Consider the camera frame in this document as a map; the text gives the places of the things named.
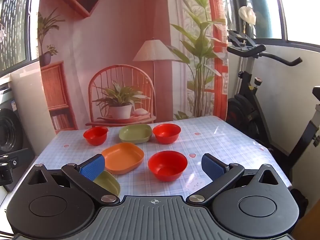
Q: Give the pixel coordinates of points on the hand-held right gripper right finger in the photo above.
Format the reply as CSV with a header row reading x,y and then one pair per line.
x,y
212,166

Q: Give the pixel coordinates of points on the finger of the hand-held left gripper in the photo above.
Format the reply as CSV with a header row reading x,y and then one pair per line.
x,y
17,156

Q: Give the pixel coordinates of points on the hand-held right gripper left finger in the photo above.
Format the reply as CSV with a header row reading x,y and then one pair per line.
x,y
92,167

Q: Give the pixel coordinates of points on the green plastic plate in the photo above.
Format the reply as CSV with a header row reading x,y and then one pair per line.
x,y
110,183
135,133

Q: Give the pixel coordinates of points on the red plastic bowl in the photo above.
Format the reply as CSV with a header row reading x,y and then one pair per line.
x,y
167,166
95,136
166,133

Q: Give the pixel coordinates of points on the orange plastic plate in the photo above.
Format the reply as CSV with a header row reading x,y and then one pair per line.
x,y
123,158

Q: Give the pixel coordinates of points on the washing machine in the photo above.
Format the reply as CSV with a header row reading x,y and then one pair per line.
x,y
10,130

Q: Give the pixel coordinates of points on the blue plaid tablecloth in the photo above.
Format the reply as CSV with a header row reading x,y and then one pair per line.
x,y
225,140

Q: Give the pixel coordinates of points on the black exercise bike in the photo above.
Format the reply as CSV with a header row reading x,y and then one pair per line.
x,y
250,100

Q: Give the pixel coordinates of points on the black bag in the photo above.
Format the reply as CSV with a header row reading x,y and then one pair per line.
x,y
298,202

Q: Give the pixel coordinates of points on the brown wooden panel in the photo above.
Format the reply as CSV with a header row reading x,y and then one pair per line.
x,y
308,226

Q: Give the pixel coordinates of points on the window with metal grille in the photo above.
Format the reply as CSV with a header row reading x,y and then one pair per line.
x,y
15,22

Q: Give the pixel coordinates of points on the printed room backdrop cloth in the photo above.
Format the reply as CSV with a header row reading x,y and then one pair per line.
x,y
125,30

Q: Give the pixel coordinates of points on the white plastic bag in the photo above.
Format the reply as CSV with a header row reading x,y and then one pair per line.
x,y
247,15

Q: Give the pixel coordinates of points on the large glass window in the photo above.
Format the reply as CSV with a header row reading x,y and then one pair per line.
x,y
287,5

